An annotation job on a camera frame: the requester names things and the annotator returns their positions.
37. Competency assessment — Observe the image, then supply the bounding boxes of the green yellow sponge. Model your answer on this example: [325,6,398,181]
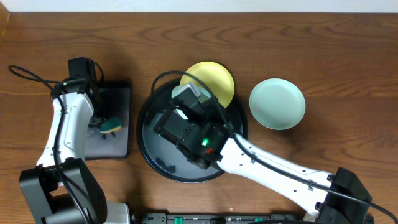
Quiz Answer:
[99,116,121,134]

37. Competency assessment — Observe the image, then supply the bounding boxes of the mint plate front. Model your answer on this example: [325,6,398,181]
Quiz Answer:
[171,85,210,120]

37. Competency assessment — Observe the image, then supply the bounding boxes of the mint plate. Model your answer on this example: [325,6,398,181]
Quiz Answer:
[249,78,306,131]
[171,85,210,120]

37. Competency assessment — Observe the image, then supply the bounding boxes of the yellow plate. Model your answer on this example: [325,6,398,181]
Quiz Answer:
[186,62,235,108]

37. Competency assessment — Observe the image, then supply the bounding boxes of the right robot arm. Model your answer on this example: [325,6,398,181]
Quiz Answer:
[154,85,372,223]

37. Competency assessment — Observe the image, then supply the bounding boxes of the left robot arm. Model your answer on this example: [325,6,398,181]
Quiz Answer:
[19,57,131,223]

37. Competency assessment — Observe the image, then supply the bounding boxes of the black rectangular tray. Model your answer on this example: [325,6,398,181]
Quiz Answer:
[85,81,132,160]

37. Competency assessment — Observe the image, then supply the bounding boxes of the black round tray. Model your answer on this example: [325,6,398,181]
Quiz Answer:
[136,77,249,184]

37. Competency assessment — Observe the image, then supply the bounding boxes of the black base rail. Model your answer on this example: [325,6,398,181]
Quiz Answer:
[131,213,303,224]

